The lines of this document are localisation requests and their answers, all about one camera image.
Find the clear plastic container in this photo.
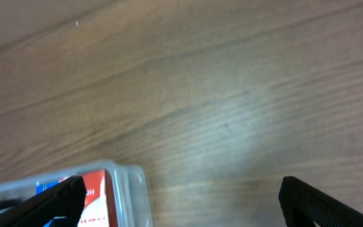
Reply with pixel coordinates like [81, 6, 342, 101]
[0, 160, 153, 227]

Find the red medicine box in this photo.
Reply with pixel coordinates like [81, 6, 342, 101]
[58, 169, 119, 227]

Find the blue cough drops box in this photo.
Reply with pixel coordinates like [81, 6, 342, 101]
[36, 180, 59, 194]

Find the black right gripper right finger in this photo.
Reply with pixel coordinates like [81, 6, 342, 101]
[279, 176, 363, 227]

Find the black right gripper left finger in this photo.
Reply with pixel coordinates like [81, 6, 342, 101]
[0, 175, 86, 227]

